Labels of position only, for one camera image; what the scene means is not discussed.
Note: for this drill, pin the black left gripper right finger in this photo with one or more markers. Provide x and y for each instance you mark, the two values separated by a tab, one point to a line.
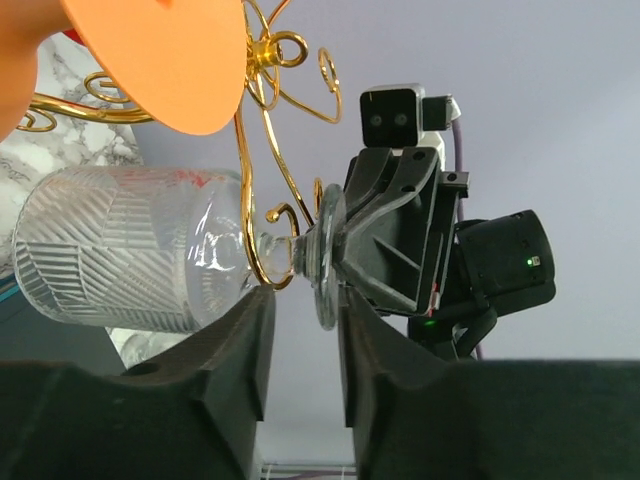
415	416

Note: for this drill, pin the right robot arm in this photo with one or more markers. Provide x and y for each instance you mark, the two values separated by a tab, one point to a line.
514	256

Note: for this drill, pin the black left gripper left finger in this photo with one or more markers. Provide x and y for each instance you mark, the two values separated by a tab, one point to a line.
190	412

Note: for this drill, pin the clear textured wine glass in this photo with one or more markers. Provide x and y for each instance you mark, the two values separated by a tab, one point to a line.
160	249

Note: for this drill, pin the dark grey flat box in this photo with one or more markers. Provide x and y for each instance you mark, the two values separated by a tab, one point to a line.
26	334

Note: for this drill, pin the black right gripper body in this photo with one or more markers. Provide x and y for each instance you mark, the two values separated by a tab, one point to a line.
455	254

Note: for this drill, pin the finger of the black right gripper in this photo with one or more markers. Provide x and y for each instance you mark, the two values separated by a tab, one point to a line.
381	249

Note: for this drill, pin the gold wire wooden-base rack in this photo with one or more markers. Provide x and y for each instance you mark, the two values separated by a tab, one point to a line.
268	53

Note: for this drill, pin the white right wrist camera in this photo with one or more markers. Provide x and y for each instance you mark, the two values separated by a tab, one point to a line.
403	115

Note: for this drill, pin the red plastic wine glass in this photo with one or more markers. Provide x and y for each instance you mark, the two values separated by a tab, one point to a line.
73	35

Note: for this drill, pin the orange plastic wine glass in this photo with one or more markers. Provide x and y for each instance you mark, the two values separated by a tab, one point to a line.
181	62

